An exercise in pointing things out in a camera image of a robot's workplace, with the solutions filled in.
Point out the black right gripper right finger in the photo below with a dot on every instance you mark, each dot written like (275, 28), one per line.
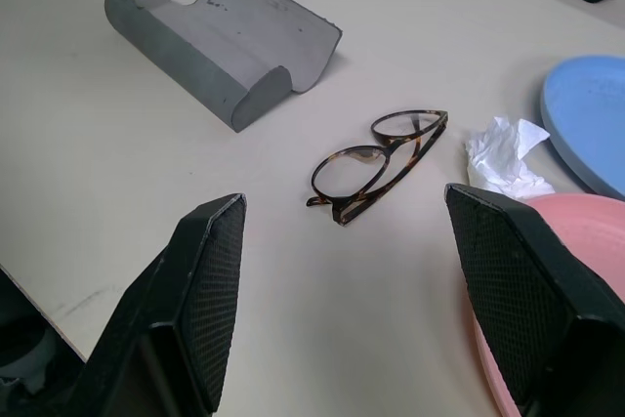
(527, 309)

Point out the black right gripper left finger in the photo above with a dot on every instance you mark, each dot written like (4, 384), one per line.
(195, 319)

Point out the pink plate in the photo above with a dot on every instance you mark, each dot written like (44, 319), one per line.
(595, 226)

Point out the tortoiseshell glasses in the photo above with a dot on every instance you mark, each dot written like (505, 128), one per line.
(386, 143)

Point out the crumpled white tissue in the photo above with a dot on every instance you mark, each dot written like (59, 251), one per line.
(498, 158)

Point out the blue plate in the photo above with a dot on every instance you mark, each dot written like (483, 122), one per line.
(586, 109)

